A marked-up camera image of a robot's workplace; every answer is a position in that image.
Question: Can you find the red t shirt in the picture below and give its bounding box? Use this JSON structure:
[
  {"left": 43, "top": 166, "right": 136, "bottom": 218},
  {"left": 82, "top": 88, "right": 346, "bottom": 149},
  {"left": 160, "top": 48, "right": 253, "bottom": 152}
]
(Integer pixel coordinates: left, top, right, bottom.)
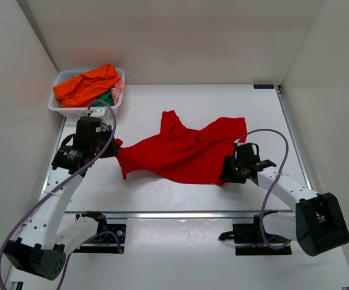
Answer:
[{"left": 116, "top": 111, "right": 247, "bottom": 186}]

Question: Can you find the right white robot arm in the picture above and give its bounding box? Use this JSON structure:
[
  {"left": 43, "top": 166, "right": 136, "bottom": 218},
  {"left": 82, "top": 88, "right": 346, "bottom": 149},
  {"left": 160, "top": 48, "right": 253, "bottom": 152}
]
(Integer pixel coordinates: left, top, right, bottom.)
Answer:
[{"left": 219, "top": 141, "right": 349, "bottom": 256}]

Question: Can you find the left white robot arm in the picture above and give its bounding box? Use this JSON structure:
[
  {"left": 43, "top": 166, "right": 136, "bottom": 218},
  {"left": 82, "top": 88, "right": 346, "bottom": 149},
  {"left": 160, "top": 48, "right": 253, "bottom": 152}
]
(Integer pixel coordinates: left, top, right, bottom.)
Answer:
[{"left": 0, "top": 113, "right": 120, "bottom": 280}]

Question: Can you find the green t shirt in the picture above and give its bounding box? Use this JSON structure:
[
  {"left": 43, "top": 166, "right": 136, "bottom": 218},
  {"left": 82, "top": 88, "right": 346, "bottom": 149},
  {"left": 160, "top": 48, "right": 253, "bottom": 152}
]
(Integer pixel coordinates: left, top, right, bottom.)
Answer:
[{"left": 97, "top": 90, "right": 114, "bottom": 106}]

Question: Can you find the pink t shirt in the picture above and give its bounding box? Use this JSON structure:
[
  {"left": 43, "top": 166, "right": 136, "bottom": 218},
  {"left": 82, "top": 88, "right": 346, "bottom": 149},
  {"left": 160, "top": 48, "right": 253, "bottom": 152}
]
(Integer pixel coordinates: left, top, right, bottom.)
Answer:
[{"left": 111, "top": 78, "right": 124, "bottom": 105}]

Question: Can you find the orange t shirt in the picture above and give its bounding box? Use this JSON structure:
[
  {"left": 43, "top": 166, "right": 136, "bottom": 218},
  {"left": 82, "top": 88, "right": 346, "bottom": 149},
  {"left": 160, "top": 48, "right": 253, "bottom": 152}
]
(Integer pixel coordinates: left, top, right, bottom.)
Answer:
[{"left": 53, "top": 65, "right": 121, "bottom": 108}]

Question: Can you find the white plastic basket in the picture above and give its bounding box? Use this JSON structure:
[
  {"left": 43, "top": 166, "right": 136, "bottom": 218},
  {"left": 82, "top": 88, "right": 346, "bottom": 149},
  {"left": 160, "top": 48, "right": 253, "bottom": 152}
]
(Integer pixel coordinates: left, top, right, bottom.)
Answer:
[{"left": 48, "top": 68, "right": 125, "bottom": 118}]

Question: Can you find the blue table label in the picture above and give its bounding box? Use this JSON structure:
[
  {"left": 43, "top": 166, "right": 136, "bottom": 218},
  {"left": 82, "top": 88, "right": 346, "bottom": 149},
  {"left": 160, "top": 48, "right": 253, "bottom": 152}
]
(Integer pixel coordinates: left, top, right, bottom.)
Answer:
[{"left": 253, "top": 84, "right": 275, "bottom": 89}]

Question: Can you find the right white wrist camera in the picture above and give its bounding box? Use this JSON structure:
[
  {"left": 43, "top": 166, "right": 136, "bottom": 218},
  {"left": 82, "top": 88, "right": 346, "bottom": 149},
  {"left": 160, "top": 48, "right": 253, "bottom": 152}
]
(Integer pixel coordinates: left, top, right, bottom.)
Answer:
[{"left": 233, "top": 139, "right": 246, "bottom": 148}]

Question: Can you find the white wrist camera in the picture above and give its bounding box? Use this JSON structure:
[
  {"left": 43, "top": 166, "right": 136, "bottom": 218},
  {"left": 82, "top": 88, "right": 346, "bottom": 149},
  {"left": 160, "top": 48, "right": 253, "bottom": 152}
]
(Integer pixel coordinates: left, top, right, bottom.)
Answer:
[
  {"left": 88, "top": 107, "right": 109, "bottom": 123},
  {"left": 233, "top": 139, "right": 246, "bottom": 148}
]

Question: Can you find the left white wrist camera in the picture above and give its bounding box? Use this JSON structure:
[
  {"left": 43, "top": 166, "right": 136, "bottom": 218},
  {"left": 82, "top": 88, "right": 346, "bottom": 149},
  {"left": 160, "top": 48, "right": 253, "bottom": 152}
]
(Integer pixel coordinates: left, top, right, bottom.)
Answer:
[{"left": 88, "top": 107, "right": 109, "bottom": 123}]

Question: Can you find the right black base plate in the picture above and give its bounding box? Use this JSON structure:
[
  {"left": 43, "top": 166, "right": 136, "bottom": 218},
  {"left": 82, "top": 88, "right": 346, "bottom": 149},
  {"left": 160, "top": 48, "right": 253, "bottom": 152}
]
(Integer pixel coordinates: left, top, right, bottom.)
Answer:
[{"left": 218, "top": 224, "right": 292, "bottom": 257}]

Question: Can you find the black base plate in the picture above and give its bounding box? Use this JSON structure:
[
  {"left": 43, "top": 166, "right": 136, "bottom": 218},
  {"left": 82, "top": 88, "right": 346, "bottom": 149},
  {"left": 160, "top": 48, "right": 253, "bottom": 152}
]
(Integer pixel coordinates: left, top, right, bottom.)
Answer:
[
  {"left": 218, "top": 224, "right": 292, "bottom": 257},
  {"left": 74, "top": 219, "right": 127, "bottom": 254}
]

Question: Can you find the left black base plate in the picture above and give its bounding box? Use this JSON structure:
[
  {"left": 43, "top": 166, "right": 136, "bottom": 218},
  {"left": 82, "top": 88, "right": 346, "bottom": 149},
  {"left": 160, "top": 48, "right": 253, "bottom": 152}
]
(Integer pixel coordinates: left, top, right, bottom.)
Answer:
[{"left": 74, "top": 219, "right": 127, "bottom": 254}]

